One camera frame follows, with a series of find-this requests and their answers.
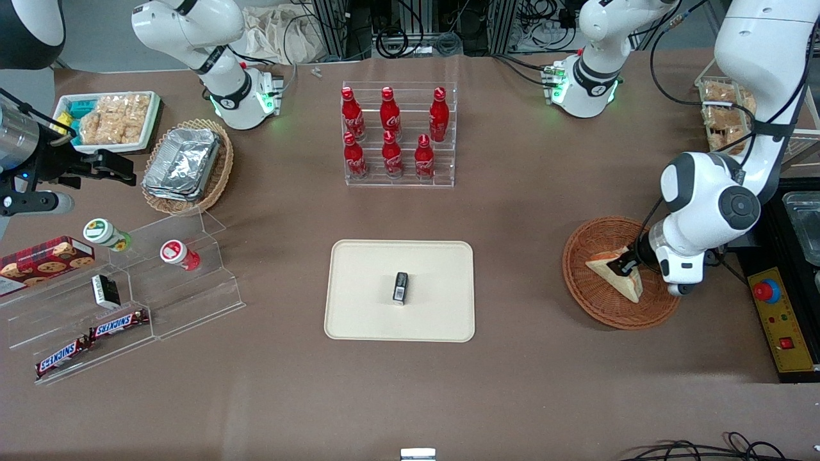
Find red cola bottle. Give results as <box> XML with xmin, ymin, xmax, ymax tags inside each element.
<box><xmin>429</xmin><ymin>86</ymin><xmax>450</xmax><ymax>143</ymax></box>
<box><xmin>379</xmin><ymin>86</ymin><xmax>402</xmax><ymax>142</ymax></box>
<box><xmin>343</xmin><ymin>132</ymin><xmax>369</xmax><ymax>180</ymax></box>
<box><xmin>414</xmin><ymin>134</ymin><xmax>436</xmax><ymax>180</ymax></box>
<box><xmin>341</xmin><ymin>86</ymin><xmax>366</xmax><ymax>142</ymax></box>
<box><xmin>381</xmin><ymin>131</ymin><xmax>404</xmax><ymax>178</ymax></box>

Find white wire basket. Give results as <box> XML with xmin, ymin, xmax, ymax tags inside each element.
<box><xmin>695</xmin><ymin>61</ymin><xmax>820</xmax><ymax>174</ymax></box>

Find round brown wicker basket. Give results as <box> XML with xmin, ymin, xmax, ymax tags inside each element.
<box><xmin>562</xmin><ymin>216</ymin><xmax>684</xmax><ymax>330</ymax></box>

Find white rectangular snack tray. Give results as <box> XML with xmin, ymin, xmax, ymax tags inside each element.
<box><xmin>53</xmin><ymin>91</ymin><xmax>161</xmax><ymax>156</ymax></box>

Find yellow emergency stop box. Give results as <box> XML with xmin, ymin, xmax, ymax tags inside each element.
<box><xmin>748</xmin><ymin>268</ymin><xmax>819</xmax><ymax>374</ymax></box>

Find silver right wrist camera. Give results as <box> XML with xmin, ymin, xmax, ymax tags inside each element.
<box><xmin>0</xmin><ymin>192</ymin><xmax>75</xmax><ymax>216</ymax></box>

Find clear acrylic step stand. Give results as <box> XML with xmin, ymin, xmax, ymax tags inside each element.
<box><xmin>0</xmin><ymin>208</ymin><xmax>247</xmax><ymax>386</ymax></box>

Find oval light wicker basket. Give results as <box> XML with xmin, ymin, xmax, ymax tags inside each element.
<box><xmin>141</xmin><ymin>118</ymin><xmax>234</xmax><ymax>216</ymax></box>

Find steel pan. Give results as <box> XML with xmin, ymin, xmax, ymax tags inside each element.
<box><xmin>782</xmin><ymin>191</ymin><xmax>820</xmax><ymax>266</ymax></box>

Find black floor cables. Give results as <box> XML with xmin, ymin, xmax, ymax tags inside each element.
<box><xmin>618</xmin><ymin>432</ymin><xmax>820</xmax><ymax>461</ymax></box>

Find red lid yogurt cup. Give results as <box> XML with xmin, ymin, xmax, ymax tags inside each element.
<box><xmin>160</xmin><ymin>239</ymin><xmax>201</xmax><ymax>271</ymax></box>

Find crispy snack bag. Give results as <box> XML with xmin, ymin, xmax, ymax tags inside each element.
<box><xmin>705</xmin><ymin>104</ymin><xmax>750</xmax><ymax>129</ymax></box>
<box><xmin>708</xmin><ymin>125</ymin><xmax>747</xmax><ymax>154</ymax></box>
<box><xmin>701</xmin><ymin>80</ymin><xmax>757</xmax><ymax>104</ymax></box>

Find black appliance frame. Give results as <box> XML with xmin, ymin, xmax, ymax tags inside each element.
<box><xmin>737</xmin><ymin>176</ymin><xmax>820</xmax><ymax>385</ymax></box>

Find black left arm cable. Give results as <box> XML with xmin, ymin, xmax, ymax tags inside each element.
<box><xmin>634</xmin><ymin>0</ymin><xmax>816</xmax><ymax>273</ymax></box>

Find red cookie box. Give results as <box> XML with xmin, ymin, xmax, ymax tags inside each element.
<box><xmin>0</xmin><ymin>236</ymin><xmax>95</xmax><ymax>296</ymax></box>

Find green lid yogurt cup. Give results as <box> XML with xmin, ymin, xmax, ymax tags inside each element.
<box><xmin>83</xmin><ymin>218</ymin><xmax>133</xmax><ymax>252</ymax></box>

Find beige plastic tray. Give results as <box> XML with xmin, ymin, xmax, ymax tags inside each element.
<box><xmin>324</xmin><ymin>240</ymin><xmax>475</xmax><ymax>343</ymax></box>

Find aluminium profile post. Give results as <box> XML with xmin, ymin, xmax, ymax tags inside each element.
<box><xmin>490</xmin><ymin>0</ymin><xmax>520</xmax><ymax>55</ymax></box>
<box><xmin>312</xmin><ymin>0</ymin><xmax>350</xmax><ymax>61</ymax></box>

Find clear acrylic bottle rack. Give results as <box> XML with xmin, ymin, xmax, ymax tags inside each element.
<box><xmin>341</xmin><ymin>81</ymin><xmax>457</xmax><ymax>188</ymax></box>

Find snickers chocolate bar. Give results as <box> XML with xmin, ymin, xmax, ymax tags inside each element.
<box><xmin>35</xmin><ymin>336</ymin><xmax>94</xmax><ymax>378</ymax></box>
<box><xmin>88</xmin><ymin>309</ymin><xmax>150</xmax><ymax>340</ymax></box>

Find black and white small box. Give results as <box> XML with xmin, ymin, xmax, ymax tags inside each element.
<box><xmin>91</xmin><ymin>274</ymin><xmax>121</xmax><ymax>310</ymax></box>

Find aluminium foil container stack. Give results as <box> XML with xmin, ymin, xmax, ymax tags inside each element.
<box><xmin>142</xmin><ymin>127</ymin><xmax>222</xmax><ymax>203</ymax></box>

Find rice cracker bag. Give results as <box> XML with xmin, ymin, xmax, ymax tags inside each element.
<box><xmin>115</xmin><ymin>94</ymin><xmax>151</xmax><ymax>143</ymax></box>
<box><xmin>79</xmin><ymin>96</ymin><xmax>122</xmax><ymax>145</ymax></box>

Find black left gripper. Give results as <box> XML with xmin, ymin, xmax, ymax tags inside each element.
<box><xmin>615</xmin><ymin>240</ymin><xmax>659</xmax><ymax>278</ymax></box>

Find white cloth bag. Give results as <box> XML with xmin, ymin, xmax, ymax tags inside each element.
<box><xmin>240</xmin><ymin>5</ymin><xmax>329</xmax><ymax>65</ymax></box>

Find black cable coil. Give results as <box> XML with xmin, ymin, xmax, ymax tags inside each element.
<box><xmin>375</xmin><ymin>26</ymin><xmax>411</xmax><ymax>60</ymax></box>

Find triangular sandwich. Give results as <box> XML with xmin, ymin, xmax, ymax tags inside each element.
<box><xmin>586</xmin><ymin>249</ymin><xmax>643</xmax><ymax>303</ymax></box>

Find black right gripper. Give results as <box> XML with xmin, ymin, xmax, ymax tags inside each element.
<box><xmin>29</xmin><ymin>146</ymin><xmax>136</xmax><ymax>188</ymax></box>

